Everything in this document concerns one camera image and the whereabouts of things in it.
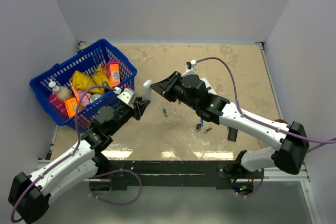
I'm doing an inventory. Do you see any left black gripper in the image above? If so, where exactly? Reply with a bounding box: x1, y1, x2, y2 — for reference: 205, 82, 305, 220
109, 97, 150, 135

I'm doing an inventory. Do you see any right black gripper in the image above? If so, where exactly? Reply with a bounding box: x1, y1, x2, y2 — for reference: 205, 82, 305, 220
151, 72, 198, 111

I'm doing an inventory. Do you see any white remote control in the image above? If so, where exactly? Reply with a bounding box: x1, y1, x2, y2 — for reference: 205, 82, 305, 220
142, 79, 152, 101

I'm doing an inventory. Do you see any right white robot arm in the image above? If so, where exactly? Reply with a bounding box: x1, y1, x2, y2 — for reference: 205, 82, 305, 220
150, 71, 309, 178

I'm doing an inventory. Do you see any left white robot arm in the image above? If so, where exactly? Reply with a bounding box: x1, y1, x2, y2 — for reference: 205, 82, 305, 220
8, 97, 150, 223

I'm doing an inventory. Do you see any white remote with display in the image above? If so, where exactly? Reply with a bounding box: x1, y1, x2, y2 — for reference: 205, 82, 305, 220
201, 78, 217, 95

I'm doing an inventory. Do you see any black remote control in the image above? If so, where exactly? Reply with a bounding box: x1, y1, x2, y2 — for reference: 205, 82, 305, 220
227, 127, 238, 142

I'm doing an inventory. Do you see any orange juice carton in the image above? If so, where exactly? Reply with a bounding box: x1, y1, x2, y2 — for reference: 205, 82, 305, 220
106, 61, 120, 87

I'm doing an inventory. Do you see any silver can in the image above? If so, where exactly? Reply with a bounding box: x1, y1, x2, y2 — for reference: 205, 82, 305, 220
89, 94, 102, 103

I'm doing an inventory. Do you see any yellow snack bag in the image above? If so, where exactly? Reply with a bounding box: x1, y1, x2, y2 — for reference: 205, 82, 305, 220
70, 70, 96, 91
90, 65, 109, 94

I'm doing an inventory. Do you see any pink round container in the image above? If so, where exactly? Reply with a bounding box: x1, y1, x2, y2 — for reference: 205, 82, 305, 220
75, 90, 90, 107

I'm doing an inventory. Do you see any small orange box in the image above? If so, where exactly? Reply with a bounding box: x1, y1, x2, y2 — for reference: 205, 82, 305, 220
65, 98, 78, 118

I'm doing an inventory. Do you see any soap pump bottle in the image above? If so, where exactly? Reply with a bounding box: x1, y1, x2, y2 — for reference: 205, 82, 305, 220
48, 80, 72, 102

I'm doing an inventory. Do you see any pink box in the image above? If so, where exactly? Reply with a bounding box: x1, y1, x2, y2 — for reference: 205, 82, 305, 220
49, 94, 68, 118

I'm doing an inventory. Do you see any blue plastic shopping basket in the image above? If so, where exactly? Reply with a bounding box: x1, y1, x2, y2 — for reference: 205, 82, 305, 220
29, 39, 137, 129

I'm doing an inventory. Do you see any brown cloth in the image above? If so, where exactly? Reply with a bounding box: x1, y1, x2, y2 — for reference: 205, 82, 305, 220
274, 119, 289, 125

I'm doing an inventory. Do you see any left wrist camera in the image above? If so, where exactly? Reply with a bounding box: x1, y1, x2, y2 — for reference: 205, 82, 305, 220
117, 88, 137, 106

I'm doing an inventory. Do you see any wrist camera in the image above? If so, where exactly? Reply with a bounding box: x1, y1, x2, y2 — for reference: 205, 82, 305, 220
117, 88, 137, 106
181, 59, 197, 78

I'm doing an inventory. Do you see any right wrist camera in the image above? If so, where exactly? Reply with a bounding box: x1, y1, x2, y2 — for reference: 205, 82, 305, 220
181, 59, 197, 78

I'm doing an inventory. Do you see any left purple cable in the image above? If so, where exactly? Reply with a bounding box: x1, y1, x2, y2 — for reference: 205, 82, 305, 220
10, 85, 121, 222

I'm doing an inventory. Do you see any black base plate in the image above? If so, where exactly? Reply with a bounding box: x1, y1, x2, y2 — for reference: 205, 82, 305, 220
90, 160, 264, 192

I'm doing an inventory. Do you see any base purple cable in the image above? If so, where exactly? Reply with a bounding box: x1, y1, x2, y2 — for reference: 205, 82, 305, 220
88, 166, 144, 205

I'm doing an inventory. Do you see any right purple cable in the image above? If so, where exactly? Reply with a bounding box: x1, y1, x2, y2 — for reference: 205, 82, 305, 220
195, 56, 336, 146

